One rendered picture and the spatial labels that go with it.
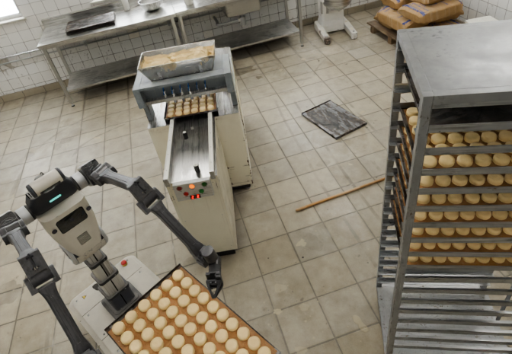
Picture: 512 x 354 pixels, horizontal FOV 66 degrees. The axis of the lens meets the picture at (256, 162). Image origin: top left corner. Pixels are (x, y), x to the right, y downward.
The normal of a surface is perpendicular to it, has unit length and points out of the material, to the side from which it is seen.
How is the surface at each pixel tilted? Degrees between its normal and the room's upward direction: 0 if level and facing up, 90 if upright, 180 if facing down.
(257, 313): 0
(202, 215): 90
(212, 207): 90
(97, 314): 0
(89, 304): 0
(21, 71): 90
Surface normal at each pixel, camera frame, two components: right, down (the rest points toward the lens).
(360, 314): -0.15, -0.76
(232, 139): 0.11, 0.62
